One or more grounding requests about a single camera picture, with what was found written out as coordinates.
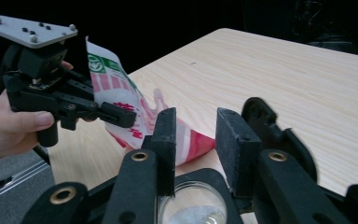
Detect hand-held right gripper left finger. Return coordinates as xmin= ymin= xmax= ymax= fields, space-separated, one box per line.
xmin=102 ymin=106 xmax=177 ymax=224

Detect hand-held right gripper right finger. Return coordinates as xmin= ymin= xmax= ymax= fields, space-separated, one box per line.
xmin=215 ymin=107 xmax=351 ymax=224

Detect pink plastic bag white granules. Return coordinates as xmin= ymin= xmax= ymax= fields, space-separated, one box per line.
xmin=85 ymin=36 xmax=216 ymax=167

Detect left hand-held gripper black cable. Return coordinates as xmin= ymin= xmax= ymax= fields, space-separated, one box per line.
xmin=32 ymin=144 xmax=52 ymax=166

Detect metal floor rail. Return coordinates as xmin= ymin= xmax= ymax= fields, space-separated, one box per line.
xmin=0 ymin=161 xmax=55 ymax=208

